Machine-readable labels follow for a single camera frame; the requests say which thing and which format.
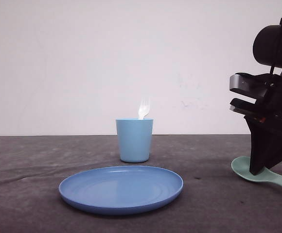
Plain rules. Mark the light blue plastic cup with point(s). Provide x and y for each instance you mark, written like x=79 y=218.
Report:
x=134 y=139

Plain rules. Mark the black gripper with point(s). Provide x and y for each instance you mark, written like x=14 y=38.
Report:
x=266 y=133

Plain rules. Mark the mint green plastic spoon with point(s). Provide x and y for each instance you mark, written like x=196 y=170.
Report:
x=240 y=166

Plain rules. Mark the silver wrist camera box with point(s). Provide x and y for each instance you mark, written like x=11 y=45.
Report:
x=253 y=86

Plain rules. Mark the white plastic fork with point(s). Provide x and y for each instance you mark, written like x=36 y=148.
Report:
x=144 y=108

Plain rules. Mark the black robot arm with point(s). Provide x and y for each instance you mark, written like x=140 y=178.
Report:
x=267 y=50

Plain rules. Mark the blue plastic plate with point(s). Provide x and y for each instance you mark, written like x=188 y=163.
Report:
x=121 y=190

